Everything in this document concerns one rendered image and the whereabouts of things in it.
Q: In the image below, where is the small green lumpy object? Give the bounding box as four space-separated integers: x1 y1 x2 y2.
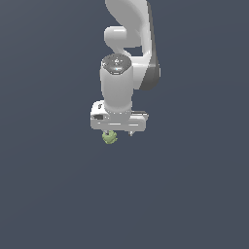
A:
102 130 119 145

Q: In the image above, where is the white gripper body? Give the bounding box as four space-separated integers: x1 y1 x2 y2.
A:
89 100 150 132

